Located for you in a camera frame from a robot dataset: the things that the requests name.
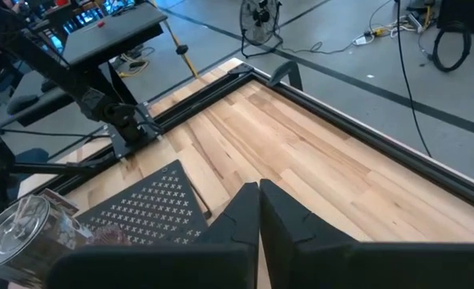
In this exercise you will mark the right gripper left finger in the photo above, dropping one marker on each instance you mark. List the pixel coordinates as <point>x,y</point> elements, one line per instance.
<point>180,265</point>

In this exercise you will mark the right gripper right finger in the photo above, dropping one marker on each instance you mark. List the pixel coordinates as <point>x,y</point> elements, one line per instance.
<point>341,265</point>

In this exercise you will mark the silver tin candle with tag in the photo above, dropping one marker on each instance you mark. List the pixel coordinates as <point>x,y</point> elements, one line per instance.
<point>20,237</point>

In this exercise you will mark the pink glass candle holder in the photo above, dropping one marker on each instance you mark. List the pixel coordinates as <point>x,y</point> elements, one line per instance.
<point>108,235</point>

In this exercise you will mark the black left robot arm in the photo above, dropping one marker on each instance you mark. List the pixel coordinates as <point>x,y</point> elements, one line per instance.
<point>60,68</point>

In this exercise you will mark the yellow stick with black knob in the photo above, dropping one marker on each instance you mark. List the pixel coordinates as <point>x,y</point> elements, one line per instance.
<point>181,49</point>

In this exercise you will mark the black perforated metal riser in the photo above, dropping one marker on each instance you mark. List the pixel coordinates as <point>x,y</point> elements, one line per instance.
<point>156,200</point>

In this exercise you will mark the black floor fan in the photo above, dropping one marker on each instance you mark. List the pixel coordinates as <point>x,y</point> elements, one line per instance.
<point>260,18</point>

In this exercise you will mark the black aluminium rig frame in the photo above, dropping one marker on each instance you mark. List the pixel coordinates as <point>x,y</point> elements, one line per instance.
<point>381,142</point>

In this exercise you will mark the black curved frame bracket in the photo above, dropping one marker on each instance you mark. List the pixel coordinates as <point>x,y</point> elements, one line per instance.
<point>284,68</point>

